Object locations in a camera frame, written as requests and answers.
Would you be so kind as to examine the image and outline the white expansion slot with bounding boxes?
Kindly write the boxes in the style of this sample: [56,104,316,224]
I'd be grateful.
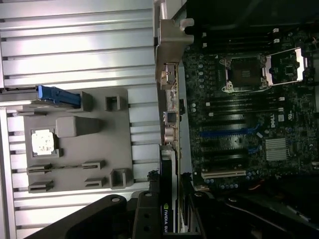
[200,168,247,180]

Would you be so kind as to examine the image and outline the black expansion slot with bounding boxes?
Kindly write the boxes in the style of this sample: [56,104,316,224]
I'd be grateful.
[202,148,244,158]
[203,156,247,166]
[198,119,246,128]

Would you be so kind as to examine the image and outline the blue expansion slot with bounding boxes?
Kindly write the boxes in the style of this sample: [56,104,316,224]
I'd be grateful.
[198,128,258,138]

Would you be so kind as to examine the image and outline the silver finned chipset heatsink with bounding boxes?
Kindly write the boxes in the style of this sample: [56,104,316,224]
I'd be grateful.
[264,137,288,162]

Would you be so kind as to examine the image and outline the green RAM stick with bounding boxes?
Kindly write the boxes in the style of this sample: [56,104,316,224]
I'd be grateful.
[43,163,87,171]

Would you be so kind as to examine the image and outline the grey plastic parts rack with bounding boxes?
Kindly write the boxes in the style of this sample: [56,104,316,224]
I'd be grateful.
[16,86,136,194]

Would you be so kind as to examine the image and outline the RAM slot white clips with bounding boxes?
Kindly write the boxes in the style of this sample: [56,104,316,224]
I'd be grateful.
[208,107,285,118]
[202,38,280,49]
[202,27,280,38]
[205,96,286,108]

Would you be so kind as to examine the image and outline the silver CPU chip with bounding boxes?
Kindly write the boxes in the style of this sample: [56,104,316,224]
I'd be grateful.
[31,128,55,157]

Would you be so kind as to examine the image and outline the green Dell motherboard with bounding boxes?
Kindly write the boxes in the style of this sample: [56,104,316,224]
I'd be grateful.
[182,26,319,198]

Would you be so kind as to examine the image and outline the CPU socket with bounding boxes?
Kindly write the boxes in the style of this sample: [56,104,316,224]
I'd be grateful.
[220,54,269,94]

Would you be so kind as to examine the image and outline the blue clip part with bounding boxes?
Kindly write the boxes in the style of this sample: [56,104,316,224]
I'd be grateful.
[0,84,82,110]

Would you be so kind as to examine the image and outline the metal socket cover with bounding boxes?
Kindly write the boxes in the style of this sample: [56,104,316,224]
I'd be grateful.
[265,46,312,87]

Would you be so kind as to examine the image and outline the silver open PC case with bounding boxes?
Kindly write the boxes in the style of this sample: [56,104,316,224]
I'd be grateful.
[152,0,319,225]

